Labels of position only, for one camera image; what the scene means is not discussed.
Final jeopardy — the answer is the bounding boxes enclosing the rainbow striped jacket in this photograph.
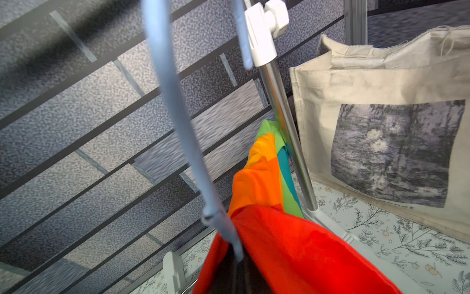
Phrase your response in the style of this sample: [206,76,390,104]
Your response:
[193,120,399,294]

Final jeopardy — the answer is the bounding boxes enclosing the metal clothes rack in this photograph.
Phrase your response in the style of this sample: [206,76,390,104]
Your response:
[161,0,368,294]

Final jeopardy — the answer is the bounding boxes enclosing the beige canvas tote bag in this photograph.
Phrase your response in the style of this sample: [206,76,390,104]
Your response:
[290,26,470,242]

